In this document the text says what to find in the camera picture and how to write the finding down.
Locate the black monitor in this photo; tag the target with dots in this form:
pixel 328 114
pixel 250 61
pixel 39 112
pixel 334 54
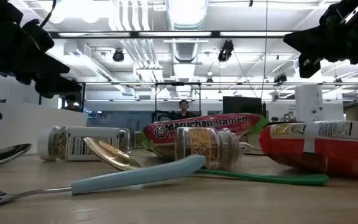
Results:
pixel 242 105

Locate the glass jar with yellow label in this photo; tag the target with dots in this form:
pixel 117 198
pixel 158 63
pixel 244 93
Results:
pixel 219 146

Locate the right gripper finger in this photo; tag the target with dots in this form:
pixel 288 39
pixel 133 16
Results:
pixel 309 67
pixel 309 42

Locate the white pillar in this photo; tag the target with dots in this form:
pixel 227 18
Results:
pixel 309 102

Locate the person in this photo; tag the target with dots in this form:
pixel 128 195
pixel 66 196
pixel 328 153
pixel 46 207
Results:
pixel 183 107
pixel 71 99

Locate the small silver spoon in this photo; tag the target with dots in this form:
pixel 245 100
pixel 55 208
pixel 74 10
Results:
pixel 246 145

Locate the spice jar with white lid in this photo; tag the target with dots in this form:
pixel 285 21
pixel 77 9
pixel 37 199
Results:
pixel 73 143

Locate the white plastic bin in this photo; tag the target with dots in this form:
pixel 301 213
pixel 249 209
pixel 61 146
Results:
pixel 26 124

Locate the red noodle packet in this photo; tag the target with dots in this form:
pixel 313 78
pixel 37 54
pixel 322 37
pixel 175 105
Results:
pixel 337 155

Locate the clear plastic bin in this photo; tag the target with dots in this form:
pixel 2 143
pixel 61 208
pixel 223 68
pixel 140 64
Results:
pixel 113 119

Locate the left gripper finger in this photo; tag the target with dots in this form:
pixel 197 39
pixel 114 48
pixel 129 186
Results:
pixel 56 87
pixel 48 65

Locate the silver air duct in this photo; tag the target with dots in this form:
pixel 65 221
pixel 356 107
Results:
pixel 186 15

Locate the pink and green ramen packet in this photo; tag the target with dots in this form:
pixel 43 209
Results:
pixel 197 124

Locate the black ceiling spotlight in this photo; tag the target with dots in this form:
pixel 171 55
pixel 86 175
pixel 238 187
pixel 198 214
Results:
pixel 225 51
pixel 118 56
pixel 280 78

